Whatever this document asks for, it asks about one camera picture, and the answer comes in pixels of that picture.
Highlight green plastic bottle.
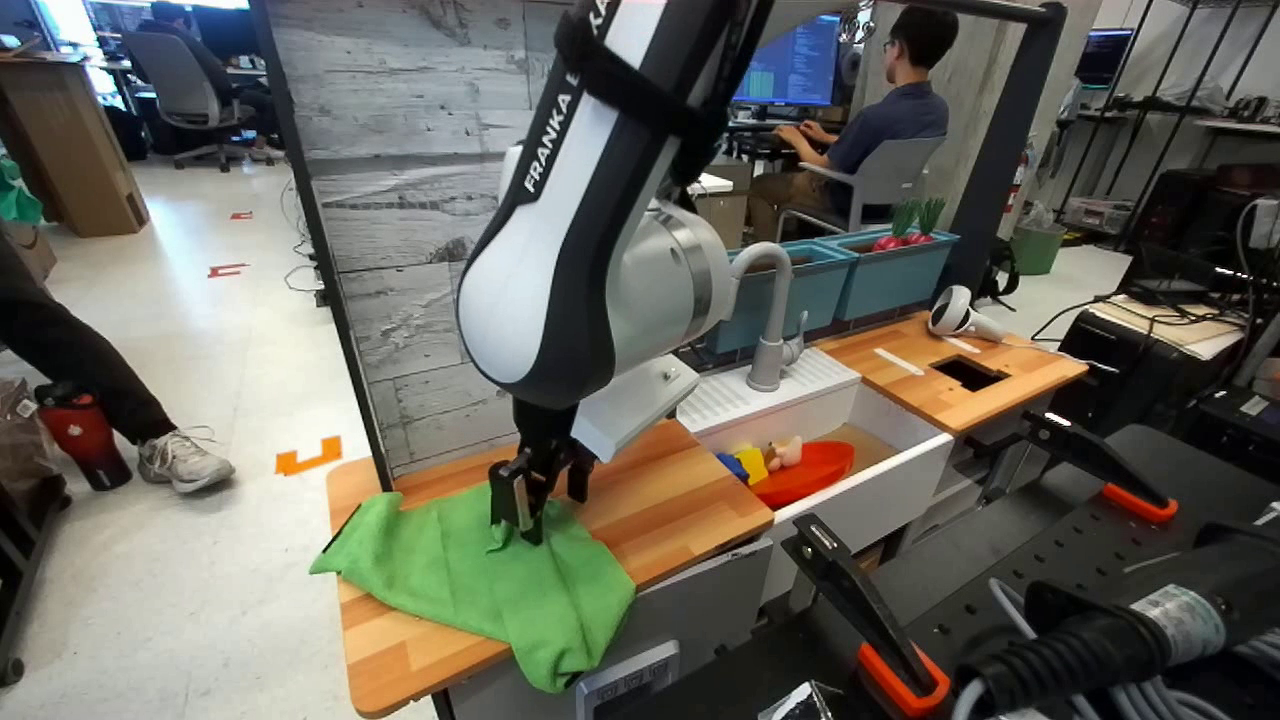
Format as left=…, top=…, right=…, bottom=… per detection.
left=1013, top=206, right=1065, bottom=282

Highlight red black device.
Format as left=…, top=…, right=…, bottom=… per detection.
left=34, top=388, right=137, bottom=495

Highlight red plastic bowl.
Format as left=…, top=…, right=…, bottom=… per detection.
left=744, top=437, right=860, bottom=511

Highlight black perforated mounting board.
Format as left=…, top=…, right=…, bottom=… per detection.
left=795, top=424, right=1280, bottom=720

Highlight black frame post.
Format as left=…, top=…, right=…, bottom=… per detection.
left=930, top=0, right=1072, bottom=297

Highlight computer monitor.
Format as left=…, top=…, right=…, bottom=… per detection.
left=727, top=13, right=848, bottom=120

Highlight grey office chair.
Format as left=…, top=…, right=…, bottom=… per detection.
left=795, top=133, right=952, bottom=235

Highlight yellow toy block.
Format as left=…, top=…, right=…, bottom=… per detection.
left=735, top=441, right=776, bottom=489

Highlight teal bin with toy plants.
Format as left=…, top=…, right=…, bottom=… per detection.
left=837, top=229, right=958, bottom=323

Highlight grey white sneaker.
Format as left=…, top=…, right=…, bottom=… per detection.
left=137, top=427, right=241, bottom=501

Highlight metal shelf rack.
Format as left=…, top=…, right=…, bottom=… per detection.
left=1055, top=0, right=1280, bottom=245

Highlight white sink basin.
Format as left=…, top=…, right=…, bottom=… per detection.
left=673, top=349, right=954, bottom=557

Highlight wooden desk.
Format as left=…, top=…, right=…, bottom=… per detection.
left=0, top=48, right=151, bottom=241

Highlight white VR controller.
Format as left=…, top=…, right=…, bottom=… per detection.
left=923, top=282, right=984, bottom=340

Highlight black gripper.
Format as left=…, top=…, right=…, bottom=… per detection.
left=484, top=398, right=599, bottom=548

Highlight person leg dark trousers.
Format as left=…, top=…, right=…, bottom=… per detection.
left=0, top=233, right=175, bottom=451

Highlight dark office chair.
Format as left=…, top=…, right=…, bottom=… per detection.
left=121, top=25, right=254, bottom=178

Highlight grey toy faucet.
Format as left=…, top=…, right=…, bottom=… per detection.
left=727, top=235, right=800, bottom=398

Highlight wooden kitchen counter unit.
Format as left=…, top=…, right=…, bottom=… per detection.
left=325, top=312, right=1091, bottom=720

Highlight empty teal bin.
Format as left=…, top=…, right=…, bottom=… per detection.
left=694, top=235, right=855, bottom=358

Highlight orange black bar clamp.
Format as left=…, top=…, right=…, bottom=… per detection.
left=1033, top=408, right=1184, bottom=530
left=778, top=511, right=954, bottom=720

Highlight grey cable bundle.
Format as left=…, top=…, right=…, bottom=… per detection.
left=952, top=663, right=1280, bottom=720

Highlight green t-shirt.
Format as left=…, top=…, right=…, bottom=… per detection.
left=309, top=480, right=639, bottom=696

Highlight grey concrete print backdrop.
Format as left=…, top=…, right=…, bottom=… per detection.
left=250, top=0, right=602, bottom=486

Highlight seated person in blue shirt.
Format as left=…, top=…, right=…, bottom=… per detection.
left=772, top=0, right=963, bottom=178

